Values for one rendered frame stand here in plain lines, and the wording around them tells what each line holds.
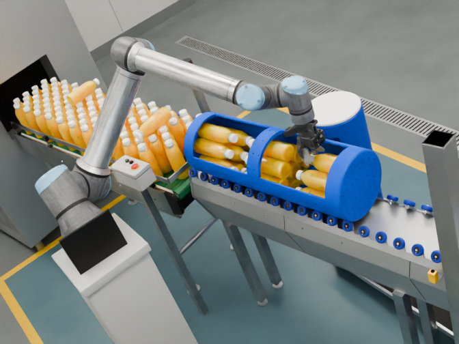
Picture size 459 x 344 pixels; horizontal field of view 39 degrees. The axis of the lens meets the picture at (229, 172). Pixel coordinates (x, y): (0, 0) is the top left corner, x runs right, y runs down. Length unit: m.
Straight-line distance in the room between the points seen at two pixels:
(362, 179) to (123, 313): 1.10
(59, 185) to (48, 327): 1.80
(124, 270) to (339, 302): 1.38
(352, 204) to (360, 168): 0.14
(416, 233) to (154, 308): 1.12
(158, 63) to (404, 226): 1.11
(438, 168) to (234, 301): 2.29
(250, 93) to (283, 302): 1.69
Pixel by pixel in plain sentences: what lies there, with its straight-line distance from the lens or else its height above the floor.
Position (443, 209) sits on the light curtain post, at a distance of 1.73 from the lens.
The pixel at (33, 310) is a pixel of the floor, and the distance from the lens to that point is 4.44.
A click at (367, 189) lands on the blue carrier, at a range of 2.52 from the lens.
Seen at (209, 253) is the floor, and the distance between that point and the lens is 4.09.
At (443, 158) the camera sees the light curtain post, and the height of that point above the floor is 1.67.
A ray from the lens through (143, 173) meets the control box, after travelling 3.02.
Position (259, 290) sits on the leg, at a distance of 3.57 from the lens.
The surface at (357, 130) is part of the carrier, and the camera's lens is 3.03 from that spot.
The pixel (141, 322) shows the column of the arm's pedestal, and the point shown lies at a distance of 2.78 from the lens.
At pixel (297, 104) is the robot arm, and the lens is 2.34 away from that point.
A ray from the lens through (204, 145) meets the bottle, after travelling 2.90.
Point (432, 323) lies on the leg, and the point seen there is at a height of 0.28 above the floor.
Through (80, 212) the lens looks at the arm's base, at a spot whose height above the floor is 1.31.
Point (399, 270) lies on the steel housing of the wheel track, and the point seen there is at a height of 0.85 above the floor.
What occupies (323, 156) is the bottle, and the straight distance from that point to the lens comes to 2.49.
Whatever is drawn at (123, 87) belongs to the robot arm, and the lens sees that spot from 2.61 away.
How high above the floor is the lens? 2.67
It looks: 35 degrees down
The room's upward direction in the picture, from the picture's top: 22 degrees counter-clockwise
